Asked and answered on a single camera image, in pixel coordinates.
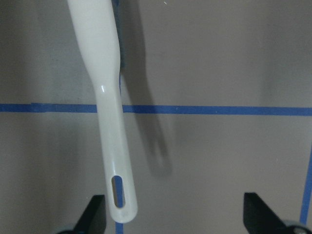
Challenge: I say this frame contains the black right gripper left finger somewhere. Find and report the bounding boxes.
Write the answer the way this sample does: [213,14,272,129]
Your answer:
[73,195,107,234]

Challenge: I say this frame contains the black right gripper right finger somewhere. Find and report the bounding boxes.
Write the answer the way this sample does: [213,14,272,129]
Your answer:
[243,193,293,234]

